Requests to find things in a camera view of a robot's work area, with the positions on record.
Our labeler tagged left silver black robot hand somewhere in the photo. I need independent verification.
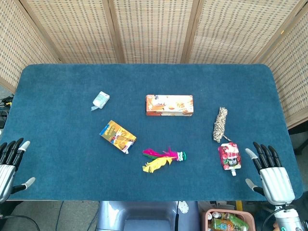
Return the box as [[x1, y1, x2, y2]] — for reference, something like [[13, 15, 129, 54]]
[[0, 138, 36, 204]]

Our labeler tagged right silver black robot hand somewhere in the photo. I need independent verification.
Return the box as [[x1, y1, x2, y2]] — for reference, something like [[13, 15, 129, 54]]
[[244, 141, 296, 206]]

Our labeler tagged colourful feather shuttlecock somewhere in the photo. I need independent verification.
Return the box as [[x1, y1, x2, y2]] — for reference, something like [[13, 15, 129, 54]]
[[141, 146, 188, 174]]

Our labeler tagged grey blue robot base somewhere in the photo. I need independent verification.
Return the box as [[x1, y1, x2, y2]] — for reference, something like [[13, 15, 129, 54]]
[[95, 200, 201, 231]]

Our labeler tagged red drink pouch with spout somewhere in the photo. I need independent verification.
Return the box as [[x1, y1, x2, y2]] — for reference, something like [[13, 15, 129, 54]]
[[218, 142, 242, 177]]

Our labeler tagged green drink bottle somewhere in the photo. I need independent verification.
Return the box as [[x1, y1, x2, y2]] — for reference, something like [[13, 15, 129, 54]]
[[225, 213, 250, 231]]

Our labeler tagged blue table cloth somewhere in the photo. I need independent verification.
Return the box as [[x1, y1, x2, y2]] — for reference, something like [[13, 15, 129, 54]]
[[0, 63, 304, 202]]

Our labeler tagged orange drink bottle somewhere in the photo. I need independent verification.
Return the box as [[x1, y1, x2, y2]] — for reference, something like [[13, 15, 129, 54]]
[[209, 218, 233, 231]]

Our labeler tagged pink plastic basket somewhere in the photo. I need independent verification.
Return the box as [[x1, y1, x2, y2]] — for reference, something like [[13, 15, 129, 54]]
[[200, 208, 256, 231]]

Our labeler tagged woven rattan screen panel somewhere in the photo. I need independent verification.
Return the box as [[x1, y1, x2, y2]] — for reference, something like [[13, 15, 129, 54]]
[[108, 0, 201, 64], [184, 0, 308, 64], [19, 0, 125, 64], [252, 4, 308, 129], [0, 0, 60, 94]]

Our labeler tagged yellow blue carton box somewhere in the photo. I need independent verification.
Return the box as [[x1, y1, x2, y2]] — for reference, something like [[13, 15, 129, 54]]
[[99, 120, 137, 154]]

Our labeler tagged white green tissue pack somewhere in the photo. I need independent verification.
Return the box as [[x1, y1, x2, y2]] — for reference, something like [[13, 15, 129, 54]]
[[90, 90, 111, 112]]

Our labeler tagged orange biscuit roll box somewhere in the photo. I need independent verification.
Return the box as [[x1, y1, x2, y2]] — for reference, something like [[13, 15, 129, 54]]
[[145, 94, 194, 116]]

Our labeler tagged black floor cable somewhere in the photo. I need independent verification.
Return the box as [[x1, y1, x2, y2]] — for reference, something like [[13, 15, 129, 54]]
[[0, 215, 41, 231]]

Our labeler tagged black power strip with cables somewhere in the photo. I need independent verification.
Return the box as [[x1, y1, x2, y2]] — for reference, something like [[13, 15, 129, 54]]
[[0, 95, 14, 128]]

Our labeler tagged blue floor cable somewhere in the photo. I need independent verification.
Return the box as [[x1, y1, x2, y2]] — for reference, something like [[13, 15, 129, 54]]
[[54, 201, 65, 231]]

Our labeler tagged beige speckled rope bundle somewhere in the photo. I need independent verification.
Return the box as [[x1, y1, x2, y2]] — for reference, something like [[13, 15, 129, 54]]
[[212, 107, 231, 143]]

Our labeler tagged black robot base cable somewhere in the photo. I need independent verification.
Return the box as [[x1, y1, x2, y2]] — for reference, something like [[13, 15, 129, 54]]
[[174, 201, 180, 231]]

